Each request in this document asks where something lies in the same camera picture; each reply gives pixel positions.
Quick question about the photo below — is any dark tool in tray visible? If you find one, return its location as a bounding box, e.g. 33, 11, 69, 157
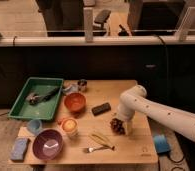
26, 87, 60, 105

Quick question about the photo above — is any blue sponge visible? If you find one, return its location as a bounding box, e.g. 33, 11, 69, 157
10, 138, 30, 161

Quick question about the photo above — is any red bowl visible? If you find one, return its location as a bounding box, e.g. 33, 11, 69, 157
64, 93, 86, 113

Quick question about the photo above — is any black rectangular block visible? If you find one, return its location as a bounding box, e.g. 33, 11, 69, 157
91, 103, 111, 116

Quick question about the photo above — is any silver fork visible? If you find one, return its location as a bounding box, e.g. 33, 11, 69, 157
82, 146, 109, 153

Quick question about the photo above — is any purple bowl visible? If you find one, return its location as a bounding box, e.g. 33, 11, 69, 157
32, 129, 63, 160

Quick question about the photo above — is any metal can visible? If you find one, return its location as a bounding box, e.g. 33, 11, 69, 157
77, 79, 87, 92

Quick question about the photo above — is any orange cup with yellow inside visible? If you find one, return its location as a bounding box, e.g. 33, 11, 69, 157
61, 118, 78, 137

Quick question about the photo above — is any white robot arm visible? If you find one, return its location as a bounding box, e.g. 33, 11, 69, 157
116, 85, 195, 142

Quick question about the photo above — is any wooden board table top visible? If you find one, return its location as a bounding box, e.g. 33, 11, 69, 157
7, 79, 159, 166

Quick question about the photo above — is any blue grey cloth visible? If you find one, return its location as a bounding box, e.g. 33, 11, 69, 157
63, 84, 78, 95

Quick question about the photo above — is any small light blue cup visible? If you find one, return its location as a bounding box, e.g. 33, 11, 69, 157
27, 119, 42, 135

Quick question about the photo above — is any green plastic tray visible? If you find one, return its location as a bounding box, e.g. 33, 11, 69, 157
8, 77, 63, 121

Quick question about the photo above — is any dark red grape bunch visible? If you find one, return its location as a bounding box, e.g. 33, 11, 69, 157
110, 118, 125, 135

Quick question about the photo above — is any black office chair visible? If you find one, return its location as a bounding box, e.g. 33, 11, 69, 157
93, 9, 111, 36

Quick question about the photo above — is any white horizontal rail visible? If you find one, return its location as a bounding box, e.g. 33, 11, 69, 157
0, 35, 195, 47

